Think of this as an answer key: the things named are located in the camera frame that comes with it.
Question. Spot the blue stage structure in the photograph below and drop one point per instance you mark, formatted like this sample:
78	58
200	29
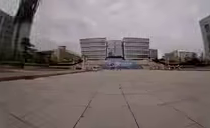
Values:
121	63

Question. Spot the tall pale building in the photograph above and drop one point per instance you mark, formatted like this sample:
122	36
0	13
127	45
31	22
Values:
209	35

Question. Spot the low pale buildings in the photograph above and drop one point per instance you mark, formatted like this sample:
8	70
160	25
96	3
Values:
179	55

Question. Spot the raised kerb strip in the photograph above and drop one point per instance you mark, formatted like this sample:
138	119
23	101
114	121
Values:
33	75

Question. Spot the low brown building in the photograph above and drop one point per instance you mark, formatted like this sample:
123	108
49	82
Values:
61	55

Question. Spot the grey paved plaza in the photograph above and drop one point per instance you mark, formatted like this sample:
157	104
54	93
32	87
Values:
106	100

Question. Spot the large white central building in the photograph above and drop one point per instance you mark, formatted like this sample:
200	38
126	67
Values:
114	48

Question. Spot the tree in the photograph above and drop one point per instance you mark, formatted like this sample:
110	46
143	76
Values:
26	50

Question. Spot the tall grey building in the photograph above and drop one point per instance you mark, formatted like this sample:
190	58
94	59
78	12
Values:
0	35

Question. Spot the dark leaning tower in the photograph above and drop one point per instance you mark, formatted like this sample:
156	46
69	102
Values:
23	23

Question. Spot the row of dark bushes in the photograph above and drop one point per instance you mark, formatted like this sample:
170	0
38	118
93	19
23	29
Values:
189	62

